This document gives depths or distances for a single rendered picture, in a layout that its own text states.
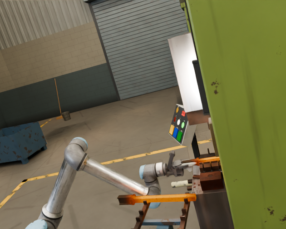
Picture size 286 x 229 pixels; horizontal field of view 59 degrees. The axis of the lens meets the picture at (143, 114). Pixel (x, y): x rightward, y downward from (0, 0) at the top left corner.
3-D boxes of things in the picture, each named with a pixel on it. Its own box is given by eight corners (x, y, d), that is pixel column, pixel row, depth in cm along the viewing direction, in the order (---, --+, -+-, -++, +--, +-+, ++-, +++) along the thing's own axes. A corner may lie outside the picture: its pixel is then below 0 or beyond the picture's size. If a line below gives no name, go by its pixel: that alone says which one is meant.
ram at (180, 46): (184, 117, 131) (165, 39, 121) (187, 98, 166) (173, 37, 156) (272, 101, 119) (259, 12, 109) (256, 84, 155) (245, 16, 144)
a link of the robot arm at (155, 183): (148, 201, 168) (143, 185, 165) (148, 191, 179) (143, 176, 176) (162, 197, 168) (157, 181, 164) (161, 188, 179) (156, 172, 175)
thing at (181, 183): (172, 189, 211) (170, 184, 209) (173, 186, 215) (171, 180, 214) (227, 183, 198) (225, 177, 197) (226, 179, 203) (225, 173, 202)
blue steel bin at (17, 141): (-13, 169, 601) (-26, 142, 583) (13, 154, 674) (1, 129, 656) (26, 164, 559) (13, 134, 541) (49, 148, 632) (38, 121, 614)
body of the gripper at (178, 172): (184, 170, 168) (167, 172, 172) (181, 158, 166) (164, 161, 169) (184, 176, 161) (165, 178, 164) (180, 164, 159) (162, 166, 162)
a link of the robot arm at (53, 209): (31, 233, 175) (65, 140, 156) (41, 216, 192) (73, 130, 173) (51, 241, 177) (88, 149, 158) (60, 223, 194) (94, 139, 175)
